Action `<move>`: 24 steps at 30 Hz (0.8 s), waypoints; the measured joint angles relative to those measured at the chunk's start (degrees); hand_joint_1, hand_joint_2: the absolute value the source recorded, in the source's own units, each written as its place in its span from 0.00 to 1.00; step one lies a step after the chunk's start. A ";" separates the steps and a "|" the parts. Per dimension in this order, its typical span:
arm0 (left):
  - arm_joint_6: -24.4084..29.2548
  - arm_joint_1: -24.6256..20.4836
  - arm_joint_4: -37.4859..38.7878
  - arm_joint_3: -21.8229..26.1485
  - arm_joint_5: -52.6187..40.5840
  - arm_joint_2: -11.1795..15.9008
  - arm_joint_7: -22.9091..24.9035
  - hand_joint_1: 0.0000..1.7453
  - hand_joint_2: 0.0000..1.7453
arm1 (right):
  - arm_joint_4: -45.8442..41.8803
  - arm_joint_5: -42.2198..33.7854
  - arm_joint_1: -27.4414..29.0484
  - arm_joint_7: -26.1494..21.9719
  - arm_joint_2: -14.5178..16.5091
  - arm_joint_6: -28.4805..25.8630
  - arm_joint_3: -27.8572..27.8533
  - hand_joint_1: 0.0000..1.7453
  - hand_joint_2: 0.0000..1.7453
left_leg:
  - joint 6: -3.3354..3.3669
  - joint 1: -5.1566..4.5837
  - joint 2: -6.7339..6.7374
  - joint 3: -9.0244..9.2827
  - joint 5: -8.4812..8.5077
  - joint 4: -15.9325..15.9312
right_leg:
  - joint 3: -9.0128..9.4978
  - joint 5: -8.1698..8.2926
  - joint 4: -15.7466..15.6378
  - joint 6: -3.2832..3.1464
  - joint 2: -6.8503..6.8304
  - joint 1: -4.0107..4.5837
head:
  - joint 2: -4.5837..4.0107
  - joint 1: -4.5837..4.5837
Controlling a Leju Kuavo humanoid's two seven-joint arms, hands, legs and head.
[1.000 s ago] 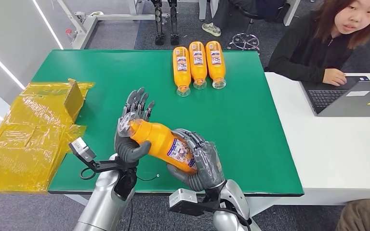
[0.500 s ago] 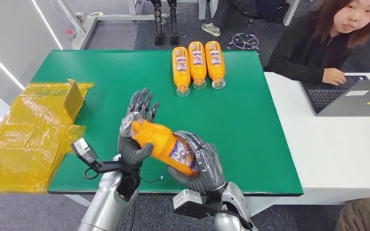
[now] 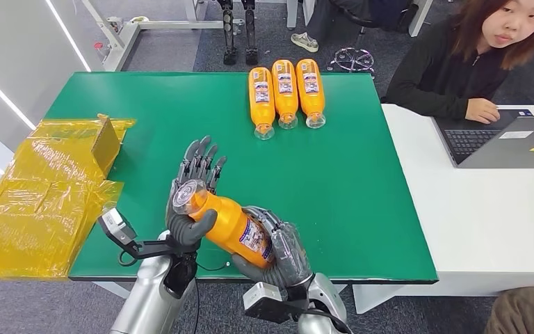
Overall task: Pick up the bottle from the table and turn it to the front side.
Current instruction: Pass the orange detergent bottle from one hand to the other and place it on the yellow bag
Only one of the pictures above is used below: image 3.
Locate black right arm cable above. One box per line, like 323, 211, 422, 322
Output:
303, 308, 352, 334

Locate brown fabric bundle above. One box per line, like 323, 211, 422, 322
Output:
484, 286, 534, 334

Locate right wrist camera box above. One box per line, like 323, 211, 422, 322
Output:
242, 282, 296, 324

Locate pale sneaker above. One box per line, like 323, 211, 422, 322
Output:
290, 32, 319, 54

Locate orange bottle with clear cap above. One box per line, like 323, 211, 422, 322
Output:
295, 58, 327, 129
248, 67, 276, 141
271, 59, 299, 130

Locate green table mat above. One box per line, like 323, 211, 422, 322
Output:
44, 71, 438, 283

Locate black office chair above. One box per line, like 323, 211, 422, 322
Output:
327, 0, 418, 74

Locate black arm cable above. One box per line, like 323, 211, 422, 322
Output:
118, 250, 140, 269
303, 308, 352, 334

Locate black robot leg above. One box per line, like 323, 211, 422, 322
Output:
241, 0, 260, 66
215, 0, 239, 66

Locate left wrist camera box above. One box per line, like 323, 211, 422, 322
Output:
97, 207, 138, 248

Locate grey laptop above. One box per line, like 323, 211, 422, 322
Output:
432, 109, 534, 169

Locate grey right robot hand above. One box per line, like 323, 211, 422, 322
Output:
231, 206, 315, 290

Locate white desk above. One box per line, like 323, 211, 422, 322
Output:
352, 104, 534, 315

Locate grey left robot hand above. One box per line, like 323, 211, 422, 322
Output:
165, 135, 228, 255

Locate orange bottle with blue label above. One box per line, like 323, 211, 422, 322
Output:
172, 180, 276, 270

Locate thin black white-tipped cable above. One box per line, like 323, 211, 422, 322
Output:
197, 262, 231, 273

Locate person's hand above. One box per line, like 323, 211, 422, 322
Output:
464, 97, 501, 125

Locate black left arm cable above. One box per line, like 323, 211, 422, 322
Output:
118, 250, 140, 269

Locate yellow film wrapped cardboard box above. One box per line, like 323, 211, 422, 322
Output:
0, 113, 136, 281

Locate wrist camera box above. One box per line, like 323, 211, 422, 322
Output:
97, 207, 138, 248
242, 282, 296, 324

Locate white metal frame stand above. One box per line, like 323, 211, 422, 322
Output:
80, 0, 245, 72

